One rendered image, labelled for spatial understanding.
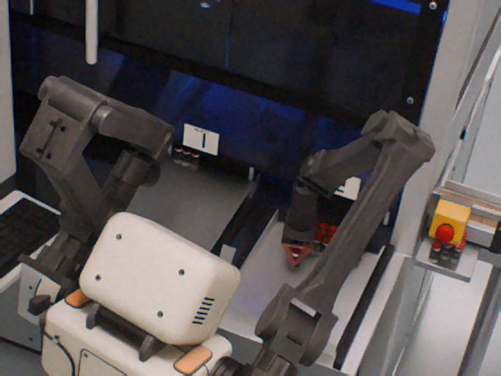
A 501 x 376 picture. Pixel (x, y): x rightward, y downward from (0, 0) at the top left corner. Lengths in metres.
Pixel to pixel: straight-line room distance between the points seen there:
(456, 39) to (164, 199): 0.80
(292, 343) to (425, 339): 1.88
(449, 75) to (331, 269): 0.62
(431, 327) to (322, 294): 1.90
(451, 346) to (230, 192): 1.24
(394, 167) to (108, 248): 0.48
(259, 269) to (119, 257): 0.74
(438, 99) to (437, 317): 1.52
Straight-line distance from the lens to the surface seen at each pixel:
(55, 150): 1.65
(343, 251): 1.81
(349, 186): 2.49
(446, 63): 2.27
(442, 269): 2.56
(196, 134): 2.56
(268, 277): 2.44
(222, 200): 2.62
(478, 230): 2.61
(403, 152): 1.83
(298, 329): 1.80
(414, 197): 2.46
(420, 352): 3.60
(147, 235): 1.75
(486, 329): 2.85
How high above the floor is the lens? 2.55
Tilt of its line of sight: 40 degrees down
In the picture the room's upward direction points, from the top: 7 degrees clockwise
